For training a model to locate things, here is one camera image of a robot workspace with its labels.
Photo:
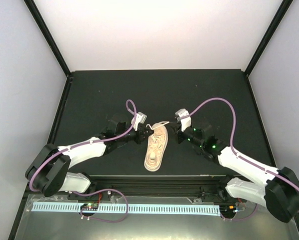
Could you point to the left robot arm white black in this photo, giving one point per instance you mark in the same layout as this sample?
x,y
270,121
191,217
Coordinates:
x,y
49,172

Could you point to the small circuit board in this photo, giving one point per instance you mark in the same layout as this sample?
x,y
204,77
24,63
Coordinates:
x,y
231,209
89,207

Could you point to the black frame post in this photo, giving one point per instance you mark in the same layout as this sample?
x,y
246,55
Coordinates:
x,y
275,22
39,20

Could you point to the white shoelace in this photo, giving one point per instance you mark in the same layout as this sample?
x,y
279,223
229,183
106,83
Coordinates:
x,y
160,135

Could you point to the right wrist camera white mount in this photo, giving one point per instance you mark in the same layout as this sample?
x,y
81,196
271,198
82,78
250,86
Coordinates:
x,y
183,117

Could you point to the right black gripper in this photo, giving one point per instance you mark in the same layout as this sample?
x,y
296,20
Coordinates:
x,y
177,130

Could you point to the white slotted cable duct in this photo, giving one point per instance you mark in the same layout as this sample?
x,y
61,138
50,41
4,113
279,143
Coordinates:
x,y
122,208

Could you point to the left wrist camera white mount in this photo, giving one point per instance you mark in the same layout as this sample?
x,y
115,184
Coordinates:
x,y
140,118

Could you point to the left black frame post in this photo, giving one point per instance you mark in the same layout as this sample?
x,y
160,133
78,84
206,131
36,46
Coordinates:
x,y
39,20

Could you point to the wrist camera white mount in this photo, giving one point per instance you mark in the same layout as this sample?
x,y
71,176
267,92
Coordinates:
x,y
140,118
183,117

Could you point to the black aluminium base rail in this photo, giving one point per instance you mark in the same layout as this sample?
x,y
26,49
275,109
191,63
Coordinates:
x,y
209,189

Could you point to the left small circuit board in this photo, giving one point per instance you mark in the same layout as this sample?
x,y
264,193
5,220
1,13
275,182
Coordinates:
x,y
89,207

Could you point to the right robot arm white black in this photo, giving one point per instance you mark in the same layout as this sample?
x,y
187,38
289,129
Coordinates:
x,y
267,186

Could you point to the right small circuit board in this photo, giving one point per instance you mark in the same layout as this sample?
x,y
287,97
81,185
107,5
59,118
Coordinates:
x,y
231,209

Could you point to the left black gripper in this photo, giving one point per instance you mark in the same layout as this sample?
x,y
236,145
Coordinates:
x,y
141,135

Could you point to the right black frame post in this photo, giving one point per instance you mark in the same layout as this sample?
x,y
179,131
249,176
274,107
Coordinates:
x,y
275,22

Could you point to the beige lace sneaker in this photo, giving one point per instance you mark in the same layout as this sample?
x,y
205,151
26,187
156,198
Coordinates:
x,y
154,156

